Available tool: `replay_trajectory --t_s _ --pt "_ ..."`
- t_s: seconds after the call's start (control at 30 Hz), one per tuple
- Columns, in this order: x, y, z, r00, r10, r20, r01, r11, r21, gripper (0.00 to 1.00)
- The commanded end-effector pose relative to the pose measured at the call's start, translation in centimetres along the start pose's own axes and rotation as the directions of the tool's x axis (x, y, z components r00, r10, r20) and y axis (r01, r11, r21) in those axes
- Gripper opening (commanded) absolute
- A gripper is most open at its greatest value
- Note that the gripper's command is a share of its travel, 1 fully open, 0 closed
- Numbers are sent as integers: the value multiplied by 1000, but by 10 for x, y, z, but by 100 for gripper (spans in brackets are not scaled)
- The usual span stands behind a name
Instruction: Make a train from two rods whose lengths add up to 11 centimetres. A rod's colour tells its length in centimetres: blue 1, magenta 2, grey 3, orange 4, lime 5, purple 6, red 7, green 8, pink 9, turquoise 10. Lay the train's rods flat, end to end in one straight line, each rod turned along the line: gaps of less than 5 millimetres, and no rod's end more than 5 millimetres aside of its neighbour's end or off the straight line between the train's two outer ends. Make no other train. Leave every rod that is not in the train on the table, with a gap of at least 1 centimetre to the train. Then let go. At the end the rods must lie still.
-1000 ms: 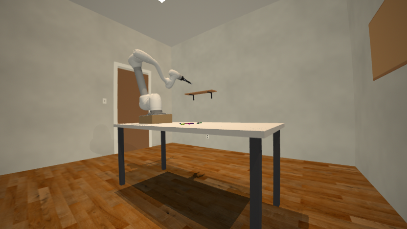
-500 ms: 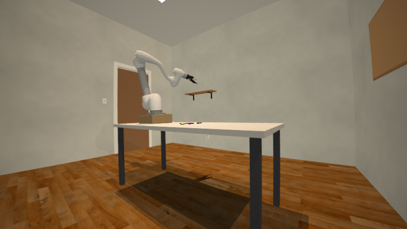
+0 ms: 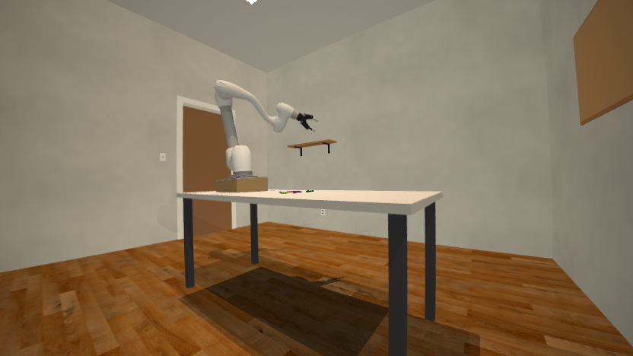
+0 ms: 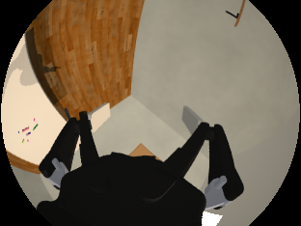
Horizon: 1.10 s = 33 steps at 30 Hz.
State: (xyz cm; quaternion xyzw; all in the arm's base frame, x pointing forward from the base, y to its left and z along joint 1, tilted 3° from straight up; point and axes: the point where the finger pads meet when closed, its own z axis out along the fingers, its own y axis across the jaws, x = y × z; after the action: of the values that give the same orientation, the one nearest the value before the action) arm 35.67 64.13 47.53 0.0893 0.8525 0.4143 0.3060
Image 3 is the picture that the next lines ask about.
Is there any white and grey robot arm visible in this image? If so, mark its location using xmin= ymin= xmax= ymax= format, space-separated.
xmin=214 ymin=81 xmax=299 ymax=179

